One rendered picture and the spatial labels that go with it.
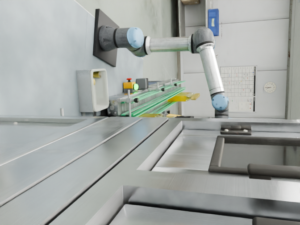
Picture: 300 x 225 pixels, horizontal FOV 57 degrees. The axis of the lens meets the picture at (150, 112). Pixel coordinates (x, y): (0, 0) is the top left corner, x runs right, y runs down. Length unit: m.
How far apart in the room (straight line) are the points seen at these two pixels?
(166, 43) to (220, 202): 1.48
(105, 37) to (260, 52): 6.06
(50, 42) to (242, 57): 6.43
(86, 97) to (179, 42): 0.64
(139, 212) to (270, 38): 7.28
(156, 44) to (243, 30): 5.84
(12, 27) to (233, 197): 1.04
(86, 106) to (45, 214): 1.24
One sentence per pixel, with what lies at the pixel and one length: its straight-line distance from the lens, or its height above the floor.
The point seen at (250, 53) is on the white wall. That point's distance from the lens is 7.45.
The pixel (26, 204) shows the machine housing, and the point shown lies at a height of 1.36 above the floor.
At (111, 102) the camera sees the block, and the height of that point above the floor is 0.85.
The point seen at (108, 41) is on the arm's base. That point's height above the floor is 0.82.
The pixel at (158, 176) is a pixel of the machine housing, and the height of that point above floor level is 1.46.
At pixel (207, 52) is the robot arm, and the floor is 1.40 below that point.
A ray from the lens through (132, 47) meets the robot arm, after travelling 1.68.
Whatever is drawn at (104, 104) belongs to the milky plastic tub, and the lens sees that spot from 1.61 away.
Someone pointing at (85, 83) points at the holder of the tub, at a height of 0.80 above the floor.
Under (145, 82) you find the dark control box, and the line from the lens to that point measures 2.26.
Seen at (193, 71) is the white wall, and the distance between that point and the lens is 7.53.
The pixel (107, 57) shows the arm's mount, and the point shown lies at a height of 0.77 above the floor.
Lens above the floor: 1.55
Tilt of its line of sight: 18 degrees down
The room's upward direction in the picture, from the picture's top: 91 degrees clockwise
